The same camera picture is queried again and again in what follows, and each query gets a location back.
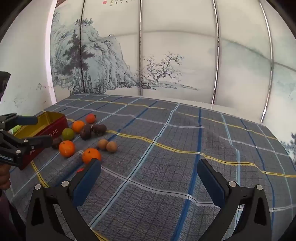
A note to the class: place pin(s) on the green round fruit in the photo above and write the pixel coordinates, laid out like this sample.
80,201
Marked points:
68,133

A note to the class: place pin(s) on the red tin box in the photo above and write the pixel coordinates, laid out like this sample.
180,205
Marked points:
53,129

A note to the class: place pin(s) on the dark purple clothing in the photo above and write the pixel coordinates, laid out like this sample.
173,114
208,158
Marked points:
9,220

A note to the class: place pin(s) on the landscape wall mural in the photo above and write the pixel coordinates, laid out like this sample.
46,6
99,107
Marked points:
104,58

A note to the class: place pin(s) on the silver wall trim strip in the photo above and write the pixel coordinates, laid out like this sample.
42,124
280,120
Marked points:
217,46
140,46
269,58

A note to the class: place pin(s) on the brown longan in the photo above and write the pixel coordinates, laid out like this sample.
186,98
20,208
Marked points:
102,144
111,146

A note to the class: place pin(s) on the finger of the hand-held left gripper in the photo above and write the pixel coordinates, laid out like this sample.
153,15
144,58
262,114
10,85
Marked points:
39,141
27,120

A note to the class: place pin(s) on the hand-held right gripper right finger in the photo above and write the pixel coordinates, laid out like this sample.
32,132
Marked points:
211,183

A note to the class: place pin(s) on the dark purple passion fruit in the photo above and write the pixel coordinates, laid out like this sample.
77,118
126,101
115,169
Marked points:
99,129
85,132
56,143

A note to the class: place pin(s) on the orange mandarin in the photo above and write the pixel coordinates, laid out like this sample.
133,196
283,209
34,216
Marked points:
78,126
67,148
91,156

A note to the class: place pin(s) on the small red tomato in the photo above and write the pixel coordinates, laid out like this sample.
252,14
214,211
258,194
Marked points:
90,118
80,170

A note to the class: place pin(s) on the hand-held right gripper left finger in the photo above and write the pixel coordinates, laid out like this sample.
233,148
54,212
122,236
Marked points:
89,178

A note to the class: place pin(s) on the dark wall trim strip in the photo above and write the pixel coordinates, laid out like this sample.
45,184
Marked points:
81,46

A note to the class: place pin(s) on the person's left hand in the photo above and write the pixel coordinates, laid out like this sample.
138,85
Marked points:
4,177

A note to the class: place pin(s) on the green tissue pack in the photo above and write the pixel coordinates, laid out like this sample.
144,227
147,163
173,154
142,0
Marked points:
15,128

